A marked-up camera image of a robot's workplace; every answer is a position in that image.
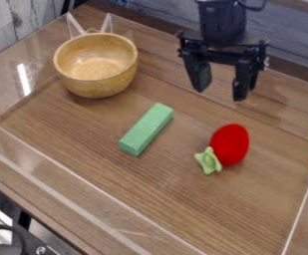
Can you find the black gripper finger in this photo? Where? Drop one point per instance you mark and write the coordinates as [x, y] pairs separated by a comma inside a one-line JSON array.
[[245, 78], [199, 73]]

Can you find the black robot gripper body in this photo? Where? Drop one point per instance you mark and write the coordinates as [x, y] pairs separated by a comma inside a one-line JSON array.
[[223, 42]]

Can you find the red plush strawberry toy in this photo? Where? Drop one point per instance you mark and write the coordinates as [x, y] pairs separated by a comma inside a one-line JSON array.
[[227, 149]]

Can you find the wooden bowl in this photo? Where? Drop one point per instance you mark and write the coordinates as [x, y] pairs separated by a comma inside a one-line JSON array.
[[97, 64]]

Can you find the green rectangular block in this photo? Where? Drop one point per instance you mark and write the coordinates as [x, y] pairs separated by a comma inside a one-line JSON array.
[[146, 128]]

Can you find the black metal stand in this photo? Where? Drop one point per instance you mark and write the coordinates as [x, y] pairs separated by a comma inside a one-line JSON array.
[[42, 242]]

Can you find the clear acrylic tray wall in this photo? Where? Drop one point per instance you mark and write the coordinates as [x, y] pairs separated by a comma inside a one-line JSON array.
[[117, 204]]

